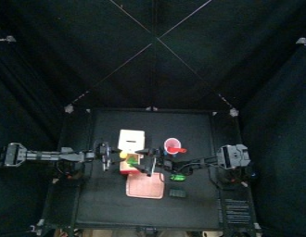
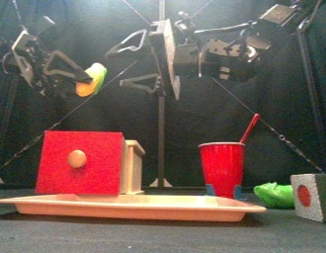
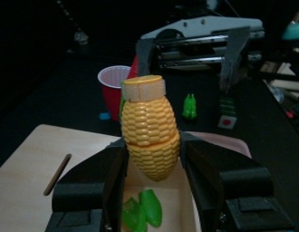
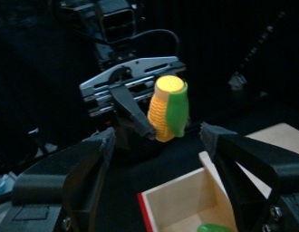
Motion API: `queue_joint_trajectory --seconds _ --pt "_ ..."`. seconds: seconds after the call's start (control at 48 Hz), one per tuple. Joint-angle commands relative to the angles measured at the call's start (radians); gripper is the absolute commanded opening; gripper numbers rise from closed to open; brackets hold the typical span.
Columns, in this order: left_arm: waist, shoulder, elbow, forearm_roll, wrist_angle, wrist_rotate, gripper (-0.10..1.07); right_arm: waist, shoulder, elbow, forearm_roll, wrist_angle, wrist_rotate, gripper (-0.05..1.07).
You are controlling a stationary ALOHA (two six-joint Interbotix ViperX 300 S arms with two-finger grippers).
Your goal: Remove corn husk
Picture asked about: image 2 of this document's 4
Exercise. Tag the red plastic cup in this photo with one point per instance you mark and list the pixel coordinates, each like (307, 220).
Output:
(222, 171)

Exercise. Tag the black side frame post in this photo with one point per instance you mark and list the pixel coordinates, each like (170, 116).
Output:
(310, 85)

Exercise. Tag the light wooden drawer box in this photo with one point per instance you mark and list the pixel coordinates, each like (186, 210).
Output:
(134, 164)

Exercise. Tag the pink plastic tray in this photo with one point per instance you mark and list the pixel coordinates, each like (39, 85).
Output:
(138, 207)

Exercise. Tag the red drawer with wooden knob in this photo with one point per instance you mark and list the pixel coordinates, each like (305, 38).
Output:
(90, 171)

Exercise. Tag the green corn husk piece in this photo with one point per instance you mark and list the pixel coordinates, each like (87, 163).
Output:
(102, 74)

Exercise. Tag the crumpled green husk piece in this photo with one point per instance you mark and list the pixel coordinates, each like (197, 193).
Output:
(274, 196)

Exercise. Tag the white block with red dot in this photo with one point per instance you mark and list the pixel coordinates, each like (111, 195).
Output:
(311, 197)

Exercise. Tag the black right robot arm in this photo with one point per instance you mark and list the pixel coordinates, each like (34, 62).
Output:
(274, 16)

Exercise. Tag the yellow toy corn cob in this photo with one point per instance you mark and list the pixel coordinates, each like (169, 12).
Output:
(87, 86)

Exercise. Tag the red plastic straw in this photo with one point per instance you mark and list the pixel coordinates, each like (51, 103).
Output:
(250, 128)

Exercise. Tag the blue cup holder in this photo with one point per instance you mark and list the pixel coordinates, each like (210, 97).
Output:
(210, 190)

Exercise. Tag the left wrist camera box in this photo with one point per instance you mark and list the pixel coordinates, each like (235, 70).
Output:
(43, 24)

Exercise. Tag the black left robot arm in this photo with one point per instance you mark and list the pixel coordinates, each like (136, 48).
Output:
(2, 49)

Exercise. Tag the vertical metal frame pole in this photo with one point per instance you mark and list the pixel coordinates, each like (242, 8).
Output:
(162, 141)

